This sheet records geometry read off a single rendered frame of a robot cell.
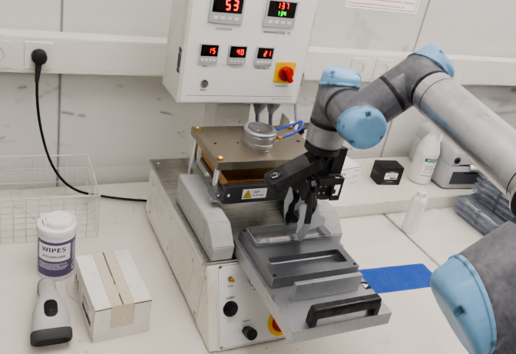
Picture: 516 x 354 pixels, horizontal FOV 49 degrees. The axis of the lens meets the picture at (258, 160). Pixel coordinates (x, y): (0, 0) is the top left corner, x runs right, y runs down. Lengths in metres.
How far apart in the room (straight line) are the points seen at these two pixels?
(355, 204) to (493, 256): 1.13
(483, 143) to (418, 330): 0.74
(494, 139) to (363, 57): 1.13
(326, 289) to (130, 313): 0.41
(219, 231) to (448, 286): 0.60
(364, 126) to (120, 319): 0.64
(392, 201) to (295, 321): 0.95
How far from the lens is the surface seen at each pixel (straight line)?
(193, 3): 1.28
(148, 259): 1.48
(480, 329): 0.72
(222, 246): 1.19
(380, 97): 0.98
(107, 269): 1.30
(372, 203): 1.86
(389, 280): 1.62
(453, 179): 2.11
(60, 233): 1.33
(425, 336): 1.49
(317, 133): 1.08
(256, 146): 1.28
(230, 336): 1.26
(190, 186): 1.31
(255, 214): 1.38
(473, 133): 0.87
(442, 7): 2.14
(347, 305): 1.06
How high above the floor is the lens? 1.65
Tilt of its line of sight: 26 degrees down
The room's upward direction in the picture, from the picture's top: 12 degrees clockwise
